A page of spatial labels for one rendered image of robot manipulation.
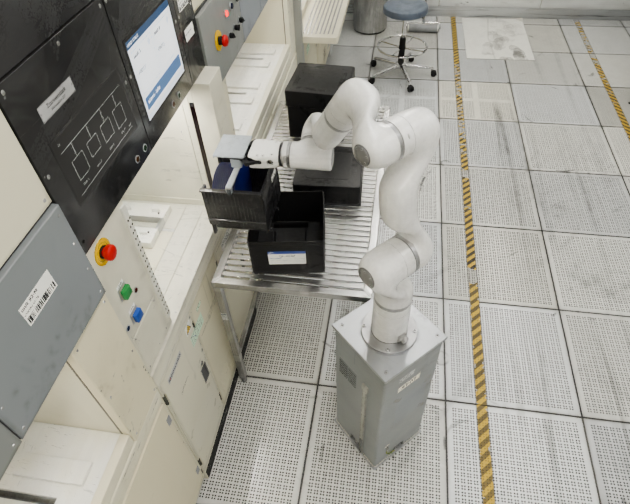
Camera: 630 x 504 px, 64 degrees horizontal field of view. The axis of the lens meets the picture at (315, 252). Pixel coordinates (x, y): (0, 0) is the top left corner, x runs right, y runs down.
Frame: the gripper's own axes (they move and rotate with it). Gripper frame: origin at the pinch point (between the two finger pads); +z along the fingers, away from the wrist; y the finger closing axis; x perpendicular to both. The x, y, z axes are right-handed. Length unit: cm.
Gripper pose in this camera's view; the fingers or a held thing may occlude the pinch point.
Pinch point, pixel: (235, 151)
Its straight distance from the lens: 165.7
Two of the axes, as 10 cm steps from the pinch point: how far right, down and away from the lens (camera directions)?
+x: -0.4, -6.9, -7.3
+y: 1.6, -7.2, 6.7
